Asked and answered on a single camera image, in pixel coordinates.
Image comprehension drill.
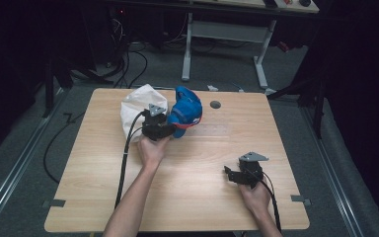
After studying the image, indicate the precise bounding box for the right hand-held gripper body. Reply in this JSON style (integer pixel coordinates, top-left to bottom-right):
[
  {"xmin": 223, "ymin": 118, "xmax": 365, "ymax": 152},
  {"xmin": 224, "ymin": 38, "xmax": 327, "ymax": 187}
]
[{"xmin": 234, "ymin": 151, "xmax": 270, "ymax": 190}]

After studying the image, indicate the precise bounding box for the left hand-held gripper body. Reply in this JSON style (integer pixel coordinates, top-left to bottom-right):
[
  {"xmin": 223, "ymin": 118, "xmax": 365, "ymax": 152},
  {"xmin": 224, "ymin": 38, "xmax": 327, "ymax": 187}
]
[{"xmin": 140, "ymin": 103, "xmax": 176, "ymax": 142}]

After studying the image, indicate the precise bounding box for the blue cap with red trim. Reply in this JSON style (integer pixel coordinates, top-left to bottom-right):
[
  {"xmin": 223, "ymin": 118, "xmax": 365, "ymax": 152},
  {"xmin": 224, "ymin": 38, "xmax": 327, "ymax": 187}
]
[{"xmin": 167, "ymin": 85, "xmax": 203, "ymax": 139}]

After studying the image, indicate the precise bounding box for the person's right hand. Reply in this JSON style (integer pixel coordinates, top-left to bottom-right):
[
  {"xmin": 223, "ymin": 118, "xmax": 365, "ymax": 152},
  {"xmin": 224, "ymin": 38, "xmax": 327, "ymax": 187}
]
[{"xmin": 238, "ymin": 180, "xmax": 272, "ymax": 215}]

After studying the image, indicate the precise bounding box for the person's left hand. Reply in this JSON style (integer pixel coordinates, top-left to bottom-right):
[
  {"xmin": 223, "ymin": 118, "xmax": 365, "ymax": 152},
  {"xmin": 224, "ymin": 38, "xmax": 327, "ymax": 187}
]
[{"xmin": 136, "ymin": 133, "xmax": 172, "ymax": 171}]

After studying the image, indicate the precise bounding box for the grey tape piece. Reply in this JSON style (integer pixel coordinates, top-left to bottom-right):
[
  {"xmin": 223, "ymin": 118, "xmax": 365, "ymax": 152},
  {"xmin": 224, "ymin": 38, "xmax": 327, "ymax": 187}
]
[
  {"xmin": 41, "ymin": 198, "xmax": 66, "ymax": 208},
  {"xmin": 290, "ymin": 194, "xmax": 312, "ymax": 207}
]

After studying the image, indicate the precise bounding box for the dark metal stand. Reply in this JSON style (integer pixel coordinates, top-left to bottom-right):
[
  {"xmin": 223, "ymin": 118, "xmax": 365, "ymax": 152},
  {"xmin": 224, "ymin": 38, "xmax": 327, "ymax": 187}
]
[{"xmin": 265, "ymin": 63, "xmax": 331, "ymax": 140}]

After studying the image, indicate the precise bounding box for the black metal stand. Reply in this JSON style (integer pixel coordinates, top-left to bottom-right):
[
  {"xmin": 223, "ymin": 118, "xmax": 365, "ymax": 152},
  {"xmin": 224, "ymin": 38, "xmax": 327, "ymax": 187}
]
[{"xmin": 41, "ymin": 57, "xmax": 75, "ymax": 119}]

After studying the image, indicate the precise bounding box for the desk with white legs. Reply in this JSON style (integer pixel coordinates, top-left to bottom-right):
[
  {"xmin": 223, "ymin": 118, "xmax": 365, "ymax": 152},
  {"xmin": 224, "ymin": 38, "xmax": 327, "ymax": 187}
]
[{"xmin": 112, "ymin": 0, "xmax": 321, "ymax": 91}]

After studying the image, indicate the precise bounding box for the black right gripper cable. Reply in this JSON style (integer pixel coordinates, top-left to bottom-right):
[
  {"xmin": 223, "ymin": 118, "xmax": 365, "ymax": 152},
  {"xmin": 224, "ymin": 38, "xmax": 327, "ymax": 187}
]
[{"xmin": 243, "ymin": 166, "xmax": 282, "ymax": 233}]

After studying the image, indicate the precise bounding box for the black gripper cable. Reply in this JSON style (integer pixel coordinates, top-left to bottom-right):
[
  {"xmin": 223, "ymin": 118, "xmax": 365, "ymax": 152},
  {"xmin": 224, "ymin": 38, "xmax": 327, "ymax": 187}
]
[
  {"xmin": 243, "ymin": 166, "xmax": 282, "ymax": 233},
  {"xmin": 114, "ymin": 110, "xmax": 147, "ymax": 209}
]

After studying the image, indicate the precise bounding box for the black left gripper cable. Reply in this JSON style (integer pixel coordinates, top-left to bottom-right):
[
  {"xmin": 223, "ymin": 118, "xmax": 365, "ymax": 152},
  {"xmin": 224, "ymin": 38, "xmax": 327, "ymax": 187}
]
[{"xmin": 114, "ymin": 110, "xmax": 147, "ymax": 209}]

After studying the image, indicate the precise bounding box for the bundle of black cables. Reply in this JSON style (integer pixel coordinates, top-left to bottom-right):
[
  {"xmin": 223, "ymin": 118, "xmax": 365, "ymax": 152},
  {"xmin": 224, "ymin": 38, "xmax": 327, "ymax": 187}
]
[{"xmin": 107, "ymin": 16, "xmax": 149, "ymax": 89}]

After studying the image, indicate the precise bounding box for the metal floor rail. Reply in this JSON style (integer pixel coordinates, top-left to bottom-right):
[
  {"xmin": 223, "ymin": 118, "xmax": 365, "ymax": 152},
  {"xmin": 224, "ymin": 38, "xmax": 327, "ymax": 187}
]
[
  {"xmin": 300, "ymin": 108, "xmax": 365, "ymax": 237},
  {"xmin": 0, "ymin": 88, "xmax": 71, "ymax": 229}
]

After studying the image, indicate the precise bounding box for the black floor cable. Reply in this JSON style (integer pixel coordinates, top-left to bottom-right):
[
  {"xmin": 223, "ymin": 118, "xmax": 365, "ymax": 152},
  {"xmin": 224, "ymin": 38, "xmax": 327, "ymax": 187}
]
[{"xmin": 42, "ymin": 112, "xmax": 87, "ymax": 185}]

